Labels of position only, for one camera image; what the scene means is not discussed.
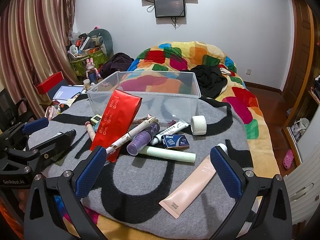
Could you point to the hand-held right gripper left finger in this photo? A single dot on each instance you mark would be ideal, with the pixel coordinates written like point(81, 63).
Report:
point(91, 170)

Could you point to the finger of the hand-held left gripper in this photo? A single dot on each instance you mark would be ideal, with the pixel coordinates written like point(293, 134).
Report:
point(57, 142)
point(35, 125)

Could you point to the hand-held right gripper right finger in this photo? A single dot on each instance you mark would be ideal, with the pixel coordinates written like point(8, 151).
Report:
point(225, 172)

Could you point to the beige pink cosmetic tube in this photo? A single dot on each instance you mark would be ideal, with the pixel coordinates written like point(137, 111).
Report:
point(190, 187)

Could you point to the red foil packet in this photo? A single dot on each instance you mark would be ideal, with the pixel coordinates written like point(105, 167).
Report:
point(112, 120)

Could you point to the purple spray bottle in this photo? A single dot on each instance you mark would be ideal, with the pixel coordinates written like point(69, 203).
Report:
point(140, 140)

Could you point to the light green tube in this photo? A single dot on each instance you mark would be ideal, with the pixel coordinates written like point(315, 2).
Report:
point(170, 155)

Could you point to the clear plastic storage box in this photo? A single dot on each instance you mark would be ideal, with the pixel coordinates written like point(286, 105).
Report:
point(180, 105)

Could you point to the pink bag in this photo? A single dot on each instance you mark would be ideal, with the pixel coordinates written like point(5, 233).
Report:
point(51, 112)

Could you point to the black chair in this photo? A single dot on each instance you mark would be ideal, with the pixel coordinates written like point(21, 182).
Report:
point(7, 110)

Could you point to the pink lip balm stick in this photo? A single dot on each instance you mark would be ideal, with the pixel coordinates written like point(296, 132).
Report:
point(90, 131)

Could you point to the red cardboard box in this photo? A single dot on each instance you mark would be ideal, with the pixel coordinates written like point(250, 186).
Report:
point(50, 83)

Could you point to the blue notebook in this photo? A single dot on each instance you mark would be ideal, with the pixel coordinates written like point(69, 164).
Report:
point(66, 92)

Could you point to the grey blanket with black pattern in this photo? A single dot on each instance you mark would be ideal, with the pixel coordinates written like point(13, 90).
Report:
point(140, 180)

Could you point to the cream pen with gold cap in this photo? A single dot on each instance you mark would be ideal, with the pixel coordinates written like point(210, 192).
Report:
point(135, 131)

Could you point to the small blue cardboard box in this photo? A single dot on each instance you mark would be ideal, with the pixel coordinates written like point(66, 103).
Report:
point(175, 141)

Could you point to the pink slipper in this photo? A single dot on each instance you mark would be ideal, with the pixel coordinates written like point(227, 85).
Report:
point(287, 160)

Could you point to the colourful patchwork blanket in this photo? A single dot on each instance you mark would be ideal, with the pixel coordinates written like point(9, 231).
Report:
point(250, 110)

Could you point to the small maroon clip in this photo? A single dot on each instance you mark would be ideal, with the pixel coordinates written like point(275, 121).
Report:
point(172, 123)

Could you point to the green fabric storage box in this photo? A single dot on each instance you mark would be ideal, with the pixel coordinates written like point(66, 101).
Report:
point(80, 66)

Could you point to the pink rabbit toy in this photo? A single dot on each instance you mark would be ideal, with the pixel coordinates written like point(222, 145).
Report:
point(90, 66)

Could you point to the pink striped curtain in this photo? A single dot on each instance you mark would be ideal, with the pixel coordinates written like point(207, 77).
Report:
point(32, 42)

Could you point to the white handbag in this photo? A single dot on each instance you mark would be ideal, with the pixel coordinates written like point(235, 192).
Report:
point(300, 127)

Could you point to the black clothes pile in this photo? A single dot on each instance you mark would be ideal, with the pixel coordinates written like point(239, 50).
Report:
point(210, 80)

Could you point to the grey neck pillow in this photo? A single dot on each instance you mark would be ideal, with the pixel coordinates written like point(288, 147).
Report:
point(105, 36)

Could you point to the white wall socket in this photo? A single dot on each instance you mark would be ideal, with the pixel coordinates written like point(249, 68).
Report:
point(248, 71)

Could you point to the wooden door frame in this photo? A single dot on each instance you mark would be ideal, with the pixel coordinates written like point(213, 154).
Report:
point(300, 55)

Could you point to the small black wall monitor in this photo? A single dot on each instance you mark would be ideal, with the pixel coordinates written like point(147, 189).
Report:
point(170, 7)

